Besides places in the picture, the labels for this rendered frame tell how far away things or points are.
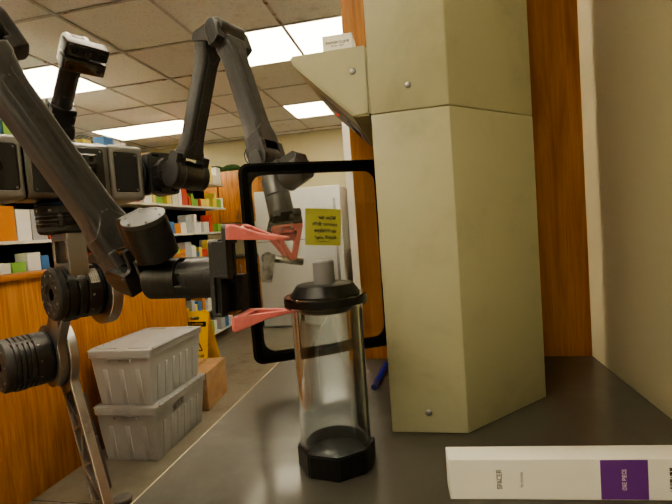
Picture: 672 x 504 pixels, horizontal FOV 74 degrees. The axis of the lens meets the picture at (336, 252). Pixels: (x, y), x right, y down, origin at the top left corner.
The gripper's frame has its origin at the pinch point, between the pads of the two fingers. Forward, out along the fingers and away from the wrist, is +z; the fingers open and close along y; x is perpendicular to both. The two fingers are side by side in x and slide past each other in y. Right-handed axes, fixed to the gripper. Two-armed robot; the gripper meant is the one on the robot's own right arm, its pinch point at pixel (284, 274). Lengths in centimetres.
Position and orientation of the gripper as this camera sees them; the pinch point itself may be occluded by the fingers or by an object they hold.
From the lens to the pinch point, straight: 59.8
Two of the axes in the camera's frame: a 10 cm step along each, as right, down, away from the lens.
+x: 1.8, -0.6, 9.8
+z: 9.8, -0.4, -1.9
